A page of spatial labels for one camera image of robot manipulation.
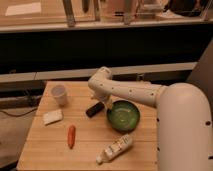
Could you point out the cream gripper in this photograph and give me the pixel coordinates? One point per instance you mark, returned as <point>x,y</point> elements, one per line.
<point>108,104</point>

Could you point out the black eraser block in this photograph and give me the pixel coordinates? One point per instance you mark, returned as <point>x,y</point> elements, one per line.
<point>93,110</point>

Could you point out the green bowl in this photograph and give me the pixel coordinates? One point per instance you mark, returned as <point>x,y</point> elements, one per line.
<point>124,116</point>

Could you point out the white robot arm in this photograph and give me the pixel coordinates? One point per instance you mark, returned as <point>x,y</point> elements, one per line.
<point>184,119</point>

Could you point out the white ceramic cup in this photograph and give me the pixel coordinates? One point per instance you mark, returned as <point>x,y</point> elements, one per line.
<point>59,94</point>

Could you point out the white plastic bottle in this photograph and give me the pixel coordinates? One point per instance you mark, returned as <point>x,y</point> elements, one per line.
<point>115,149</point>

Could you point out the orange carrot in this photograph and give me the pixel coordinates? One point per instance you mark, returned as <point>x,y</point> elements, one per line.
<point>71,136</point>

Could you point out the white sponge block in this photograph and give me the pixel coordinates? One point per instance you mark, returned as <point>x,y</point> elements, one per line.
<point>52,116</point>

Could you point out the white paper sheet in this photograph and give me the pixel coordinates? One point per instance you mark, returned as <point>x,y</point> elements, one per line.
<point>22,9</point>

